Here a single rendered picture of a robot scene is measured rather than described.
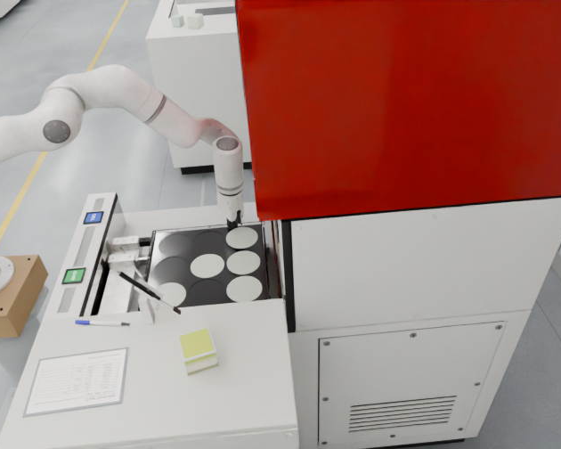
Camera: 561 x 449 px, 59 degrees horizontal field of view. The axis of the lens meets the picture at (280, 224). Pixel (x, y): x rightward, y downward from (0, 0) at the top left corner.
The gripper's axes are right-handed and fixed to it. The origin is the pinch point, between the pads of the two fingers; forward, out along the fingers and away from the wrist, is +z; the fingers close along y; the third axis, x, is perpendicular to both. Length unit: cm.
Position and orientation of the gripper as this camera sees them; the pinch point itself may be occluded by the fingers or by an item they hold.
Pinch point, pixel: (231, 222)
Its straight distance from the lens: 160.3
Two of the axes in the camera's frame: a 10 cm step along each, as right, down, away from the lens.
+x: 8.5, -3.7, 3.8
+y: 5.3, 6.3, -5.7
